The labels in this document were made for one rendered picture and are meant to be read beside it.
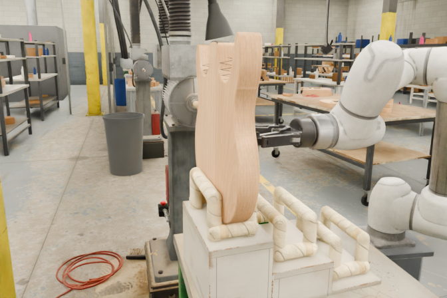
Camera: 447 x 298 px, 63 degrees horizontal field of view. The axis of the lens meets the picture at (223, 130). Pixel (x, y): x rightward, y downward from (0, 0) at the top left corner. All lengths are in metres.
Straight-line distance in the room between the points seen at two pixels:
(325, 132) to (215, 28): 0.87
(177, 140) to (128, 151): 2.55
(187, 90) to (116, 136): 2.75
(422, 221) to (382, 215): 0.15
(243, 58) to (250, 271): 0.46
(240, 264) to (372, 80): 0.50
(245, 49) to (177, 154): 1.42
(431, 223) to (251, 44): 1.19
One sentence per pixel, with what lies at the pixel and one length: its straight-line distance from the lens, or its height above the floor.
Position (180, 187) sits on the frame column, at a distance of 2.10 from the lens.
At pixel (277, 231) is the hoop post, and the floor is 1.10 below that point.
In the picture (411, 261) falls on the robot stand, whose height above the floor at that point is 0.66.
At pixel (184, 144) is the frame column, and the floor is 1.00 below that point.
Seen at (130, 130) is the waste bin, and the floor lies 0.57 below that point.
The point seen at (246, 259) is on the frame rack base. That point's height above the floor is 1.07.
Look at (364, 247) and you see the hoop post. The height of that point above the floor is 1.02.
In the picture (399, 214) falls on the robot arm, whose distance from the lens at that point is 1.69.
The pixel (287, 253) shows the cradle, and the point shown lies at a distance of 0.90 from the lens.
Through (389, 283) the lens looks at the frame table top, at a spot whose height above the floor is 0.93.
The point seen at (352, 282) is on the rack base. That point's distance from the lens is 1.04.
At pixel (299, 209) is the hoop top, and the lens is 0.94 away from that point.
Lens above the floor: 1.51
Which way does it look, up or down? 12 degrees down
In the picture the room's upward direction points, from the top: straight up
